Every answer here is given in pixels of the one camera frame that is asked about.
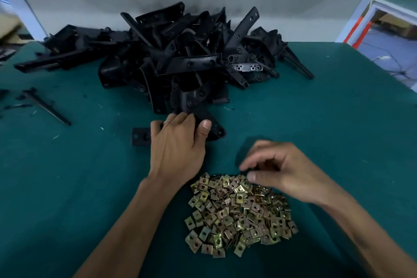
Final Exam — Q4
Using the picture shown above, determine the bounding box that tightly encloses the person's left hand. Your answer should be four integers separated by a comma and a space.
149, 112, 212, 187

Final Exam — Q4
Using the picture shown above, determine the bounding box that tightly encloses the person's right hand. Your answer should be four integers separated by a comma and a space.
238, 139, 340, 209

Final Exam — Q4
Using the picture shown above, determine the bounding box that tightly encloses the pile of brass clip nuts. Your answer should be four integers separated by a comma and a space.
184, 172, 299, 259

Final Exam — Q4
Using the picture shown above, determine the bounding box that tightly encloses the pile of black plastic brackets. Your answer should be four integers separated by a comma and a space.
14, 2, 315, 116

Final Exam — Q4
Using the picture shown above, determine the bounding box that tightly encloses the person's left forearm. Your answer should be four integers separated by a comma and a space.
75, 177, 186, 278

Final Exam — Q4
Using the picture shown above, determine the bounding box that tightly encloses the person's right forearm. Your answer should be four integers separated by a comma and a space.
322, 190, 417, 278

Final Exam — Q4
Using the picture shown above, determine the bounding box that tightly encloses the green table cloth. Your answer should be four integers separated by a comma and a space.
0, 40, 417, 278

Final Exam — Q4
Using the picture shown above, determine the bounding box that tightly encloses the thin black plastic strip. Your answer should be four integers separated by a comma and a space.
23, 87, 73, 126

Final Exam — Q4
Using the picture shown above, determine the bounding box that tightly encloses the brown cardboard box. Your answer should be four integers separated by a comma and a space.
378, 14, 417, 32

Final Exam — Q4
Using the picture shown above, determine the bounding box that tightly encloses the brown cardboard piece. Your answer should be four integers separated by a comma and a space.
0, 14, 20, 44

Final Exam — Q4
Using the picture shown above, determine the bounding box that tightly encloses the white metal rack frame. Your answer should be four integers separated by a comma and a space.
335, 0, 417, 93

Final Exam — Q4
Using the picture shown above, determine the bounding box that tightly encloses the white metal post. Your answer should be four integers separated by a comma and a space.
0, 0, 48, 41

